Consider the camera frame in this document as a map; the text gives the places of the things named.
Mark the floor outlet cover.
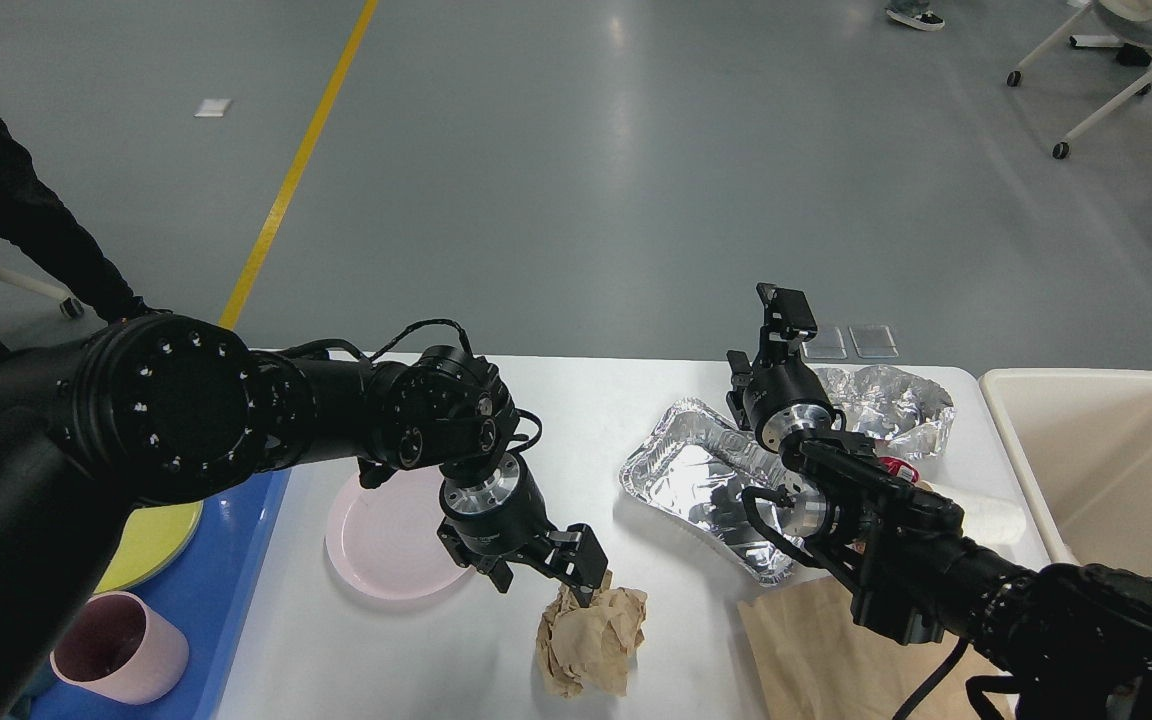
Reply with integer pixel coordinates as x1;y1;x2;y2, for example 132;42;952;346
803;325;849;361
847;324;900;359

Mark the pink plate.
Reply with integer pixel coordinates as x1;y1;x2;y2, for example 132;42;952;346
324;468;468;602

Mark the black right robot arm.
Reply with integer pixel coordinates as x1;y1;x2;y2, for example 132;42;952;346
727;283;1152;719

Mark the flat brown paper bag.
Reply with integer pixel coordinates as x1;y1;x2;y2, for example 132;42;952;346
737;577;957;719

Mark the white rolling chair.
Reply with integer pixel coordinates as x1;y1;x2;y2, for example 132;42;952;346
1005;1;1152;161

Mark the crumpled brown paper ball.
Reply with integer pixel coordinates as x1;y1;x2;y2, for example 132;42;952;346
535;571;647;700

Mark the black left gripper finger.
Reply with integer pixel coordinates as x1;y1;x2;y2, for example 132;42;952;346
526;524;608;609
435;525;515;594

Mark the crumpled aluminium foil container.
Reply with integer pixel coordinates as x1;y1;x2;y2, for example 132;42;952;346
814;365;956;461

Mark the pink mug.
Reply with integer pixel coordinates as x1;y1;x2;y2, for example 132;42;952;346
47;591;189;706

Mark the rectangular aluminium foil tray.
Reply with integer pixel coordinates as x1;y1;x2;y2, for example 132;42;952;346
620;397;801;588

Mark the beige plastic bin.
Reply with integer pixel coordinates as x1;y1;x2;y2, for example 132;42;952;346
979;367;1152;577

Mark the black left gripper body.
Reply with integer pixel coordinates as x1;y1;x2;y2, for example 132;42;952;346
435;454;556;577

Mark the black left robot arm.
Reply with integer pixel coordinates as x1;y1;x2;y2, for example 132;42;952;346
0;314;608;717

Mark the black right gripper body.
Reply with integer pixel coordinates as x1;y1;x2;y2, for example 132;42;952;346
726;359;838;450

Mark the right floor outlet cover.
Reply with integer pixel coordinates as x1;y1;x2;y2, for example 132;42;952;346
847;324;900;359

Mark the blue plastic tray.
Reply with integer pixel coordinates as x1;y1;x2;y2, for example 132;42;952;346
29;470;291;719

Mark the yellow plate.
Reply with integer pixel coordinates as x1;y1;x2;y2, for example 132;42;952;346
93;501;204;594

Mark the left floor outlet cover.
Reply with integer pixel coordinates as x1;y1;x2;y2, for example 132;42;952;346
803;325;849;361

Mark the crushed red can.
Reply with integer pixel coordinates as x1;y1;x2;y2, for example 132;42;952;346
879;456;920;486

